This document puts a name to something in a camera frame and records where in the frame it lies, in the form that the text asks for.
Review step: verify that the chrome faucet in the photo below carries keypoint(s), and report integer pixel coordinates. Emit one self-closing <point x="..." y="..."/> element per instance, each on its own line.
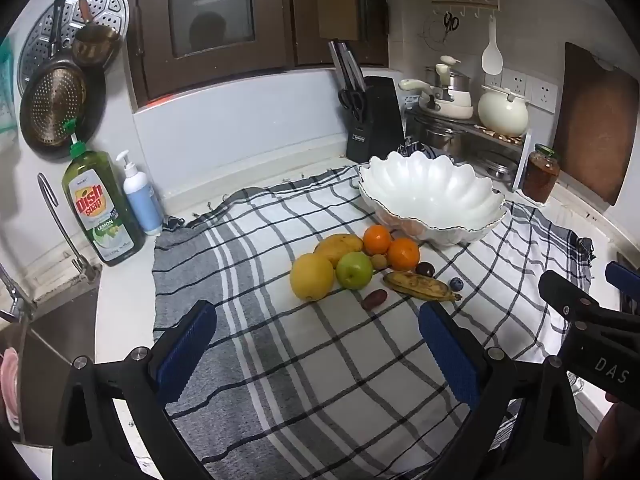
<point x="65" y="232"/>

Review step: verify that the brown cutting board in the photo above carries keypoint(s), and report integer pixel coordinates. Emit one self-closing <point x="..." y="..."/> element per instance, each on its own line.
<point x="595" y="120"/>

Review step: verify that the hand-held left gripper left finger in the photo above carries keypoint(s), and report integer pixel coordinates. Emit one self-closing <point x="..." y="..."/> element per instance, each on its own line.
<point x="185" y="350"/>

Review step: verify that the orange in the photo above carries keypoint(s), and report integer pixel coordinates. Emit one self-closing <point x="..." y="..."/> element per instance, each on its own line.
<point x="377" y="240"/>
<point x="404" y="254"/>

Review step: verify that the yellow mango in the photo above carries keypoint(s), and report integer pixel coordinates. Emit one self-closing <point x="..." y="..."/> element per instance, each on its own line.
<point x="337" y="247"/>

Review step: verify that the small steel pot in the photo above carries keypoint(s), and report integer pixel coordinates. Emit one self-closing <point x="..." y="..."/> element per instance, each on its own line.
<point x="457" y="82"/>

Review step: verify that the grey checked cloth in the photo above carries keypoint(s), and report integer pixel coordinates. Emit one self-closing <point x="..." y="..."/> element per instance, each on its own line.
<point x="310" y="370"/>

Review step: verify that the teal cloth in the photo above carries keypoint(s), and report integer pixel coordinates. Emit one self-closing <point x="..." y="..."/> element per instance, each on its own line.
<point x="6" y="90"/>

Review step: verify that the dark purple plum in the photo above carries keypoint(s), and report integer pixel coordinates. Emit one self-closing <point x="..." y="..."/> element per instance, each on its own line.
<point x="425" y="270"/>

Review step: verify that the black knife block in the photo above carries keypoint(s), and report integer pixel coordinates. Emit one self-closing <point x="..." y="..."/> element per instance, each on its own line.
<point x="382" y="120"/>

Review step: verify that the small brass pot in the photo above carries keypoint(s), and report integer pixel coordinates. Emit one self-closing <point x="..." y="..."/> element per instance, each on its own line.
<point x="95" y="47"/>

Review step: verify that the round steel steamer plate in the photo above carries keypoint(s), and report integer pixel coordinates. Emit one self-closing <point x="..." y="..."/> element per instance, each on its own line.
<point x="40" y="30"/>

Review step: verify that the person's right hand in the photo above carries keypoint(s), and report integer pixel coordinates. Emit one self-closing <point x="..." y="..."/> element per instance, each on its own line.
<point x="615" y="440"/>

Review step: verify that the pink plate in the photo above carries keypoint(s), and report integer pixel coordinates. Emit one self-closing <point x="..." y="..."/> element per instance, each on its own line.
<point x="7" y="390"/>

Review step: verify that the dark patterned cloth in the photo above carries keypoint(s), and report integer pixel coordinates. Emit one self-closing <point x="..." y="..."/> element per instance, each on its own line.
<point x="412" y="149"/>

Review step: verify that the steel sink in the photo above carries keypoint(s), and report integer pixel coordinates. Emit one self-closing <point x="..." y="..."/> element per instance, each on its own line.
<point x="50" y="330"/>

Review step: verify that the glass jar with green lid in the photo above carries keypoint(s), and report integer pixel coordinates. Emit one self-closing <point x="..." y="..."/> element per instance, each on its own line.
<point x="540" y="175"/>

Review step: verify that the white pot rack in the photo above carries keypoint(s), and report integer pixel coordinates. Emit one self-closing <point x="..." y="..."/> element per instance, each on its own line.
<point x="520" y="152"/>

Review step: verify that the green dish soap bottle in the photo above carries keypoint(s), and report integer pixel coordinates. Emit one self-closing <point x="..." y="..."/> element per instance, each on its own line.
<point x="102" y="215"/>

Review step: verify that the small yellowish lychee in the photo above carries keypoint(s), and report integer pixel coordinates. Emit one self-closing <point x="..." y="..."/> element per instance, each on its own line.
<point x="378" y="261"/>

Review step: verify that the red grape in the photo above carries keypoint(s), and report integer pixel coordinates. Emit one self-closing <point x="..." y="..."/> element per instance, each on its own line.
<point x="375" y="299"/>

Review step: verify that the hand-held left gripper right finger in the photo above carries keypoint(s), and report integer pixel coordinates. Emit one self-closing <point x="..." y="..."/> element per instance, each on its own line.
<point x="447" y="355"/>

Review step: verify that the white scalloped bowl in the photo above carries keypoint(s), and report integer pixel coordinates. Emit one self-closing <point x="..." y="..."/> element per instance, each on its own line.
<point x="430" y="195"/>

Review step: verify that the brown wooden window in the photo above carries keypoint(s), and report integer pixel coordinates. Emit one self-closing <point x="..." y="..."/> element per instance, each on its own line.
<point x="270" y="15"/>

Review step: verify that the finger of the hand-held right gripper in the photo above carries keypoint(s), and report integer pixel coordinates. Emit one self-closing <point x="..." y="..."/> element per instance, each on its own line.
<point x="622" y="277"/>
<point x="565" y="292"/>

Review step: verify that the white rice paddle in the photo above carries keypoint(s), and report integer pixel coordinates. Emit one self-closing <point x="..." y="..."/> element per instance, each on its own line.
<point x="491" y="55"/>

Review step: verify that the small hanging scissors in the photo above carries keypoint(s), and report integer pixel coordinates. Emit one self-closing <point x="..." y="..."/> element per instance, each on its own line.
<point x="451" y="21"/>

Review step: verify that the black kitchen scissors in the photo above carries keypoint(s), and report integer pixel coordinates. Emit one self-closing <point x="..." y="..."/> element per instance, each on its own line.
<point x="352" y="105"/>

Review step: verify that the yellow lemon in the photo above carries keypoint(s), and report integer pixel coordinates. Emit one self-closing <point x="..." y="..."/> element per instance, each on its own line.
<point x="311" y="277"/>

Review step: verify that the white wall outlet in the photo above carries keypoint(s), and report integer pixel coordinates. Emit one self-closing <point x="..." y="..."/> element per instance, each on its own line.
<point x="544" y="96"/>
<point x="515" y="81"/>
<point x="492" y="80"/>

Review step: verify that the spotted ripe banana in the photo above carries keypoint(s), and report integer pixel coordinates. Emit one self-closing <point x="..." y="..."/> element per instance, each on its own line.
<point x="415" y="285"/>

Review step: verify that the brass colander pan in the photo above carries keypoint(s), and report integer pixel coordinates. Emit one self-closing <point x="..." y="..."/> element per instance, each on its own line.
<point x="52" y="105"/>

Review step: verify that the white round pot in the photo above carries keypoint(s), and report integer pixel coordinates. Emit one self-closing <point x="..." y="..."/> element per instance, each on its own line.
<point x="502" y="112"/>

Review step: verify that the blueberry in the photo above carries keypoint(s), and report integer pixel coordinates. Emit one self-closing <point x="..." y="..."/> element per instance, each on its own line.
<point x="456" y="284"/>

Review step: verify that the green apple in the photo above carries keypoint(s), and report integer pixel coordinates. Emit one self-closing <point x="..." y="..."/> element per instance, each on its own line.
<point x="354" y="271"/>

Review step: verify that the steel pot with lid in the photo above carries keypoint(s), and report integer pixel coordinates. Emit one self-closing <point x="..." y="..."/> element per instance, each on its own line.
<point x="492" y="167"/>

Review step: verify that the white and blue pump bottle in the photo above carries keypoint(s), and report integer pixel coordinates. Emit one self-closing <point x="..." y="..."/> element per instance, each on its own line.
<point x="142" y="200"/>

